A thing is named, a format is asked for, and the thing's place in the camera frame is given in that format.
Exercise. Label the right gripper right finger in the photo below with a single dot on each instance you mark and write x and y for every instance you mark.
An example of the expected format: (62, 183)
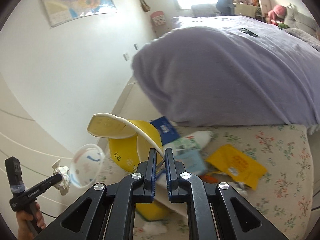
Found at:
(171, 175)

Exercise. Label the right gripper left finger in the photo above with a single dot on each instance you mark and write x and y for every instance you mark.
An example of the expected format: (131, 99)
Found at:
(150, 176)

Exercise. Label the light blue tissue pack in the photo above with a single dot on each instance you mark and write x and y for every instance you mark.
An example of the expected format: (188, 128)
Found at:
(192, 161)

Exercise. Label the yellow green sponge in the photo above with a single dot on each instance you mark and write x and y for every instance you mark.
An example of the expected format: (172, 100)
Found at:
(153, 211)

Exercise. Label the yellow paper cup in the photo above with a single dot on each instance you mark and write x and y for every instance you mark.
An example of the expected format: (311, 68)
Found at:
(129, 141)

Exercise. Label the white paper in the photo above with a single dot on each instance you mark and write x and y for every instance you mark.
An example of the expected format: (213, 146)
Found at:
(64, 185)

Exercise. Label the yellow pouch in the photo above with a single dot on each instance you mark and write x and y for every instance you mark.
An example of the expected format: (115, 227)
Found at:
(240, 167)

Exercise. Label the orange wrapper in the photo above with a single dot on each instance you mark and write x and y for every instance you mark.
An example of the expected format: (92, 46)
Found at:
(209, 179)

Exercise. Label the person's left hand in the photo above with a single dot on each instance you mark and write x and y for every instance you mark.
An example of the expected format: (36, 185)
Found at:
(24, 233)

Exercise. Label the white green tube package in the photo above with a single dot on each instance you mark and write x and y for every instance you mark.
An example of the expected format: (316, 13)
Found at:
(194, 141)

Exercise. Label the torn blue white box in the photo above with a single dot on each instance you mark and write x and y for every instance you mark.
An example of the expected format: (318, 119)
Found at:
(167, 132)

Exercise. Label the purple blanket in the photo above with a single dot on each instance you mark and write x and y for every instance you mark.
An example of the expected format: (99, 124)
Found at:
(230, 71)

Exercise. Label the floral bed sheet mattress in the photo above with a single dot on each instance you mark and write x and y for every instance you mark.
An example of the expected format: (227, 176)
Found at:
(271, 166)

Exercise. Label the pink small chair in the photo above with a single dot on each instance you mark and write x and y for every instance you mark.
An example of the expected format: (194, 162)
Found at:
(159, 23)

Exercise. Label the brown hanging bag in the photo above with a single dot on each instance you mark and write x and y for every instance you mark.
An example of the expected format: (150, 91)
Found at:
(144, 6)

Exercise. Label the dark blue chair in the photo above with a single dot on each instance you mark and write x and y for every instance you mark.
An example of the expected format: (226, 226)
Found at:
(226, 7)

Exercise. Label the pink plush toy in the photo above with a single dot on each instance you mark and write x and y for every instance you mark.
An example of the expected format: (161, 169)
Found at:
(277, 14)

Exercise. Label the grey pillow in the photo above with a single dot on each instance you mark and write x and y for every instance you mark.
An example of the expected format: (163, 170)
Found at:
(295, 19)

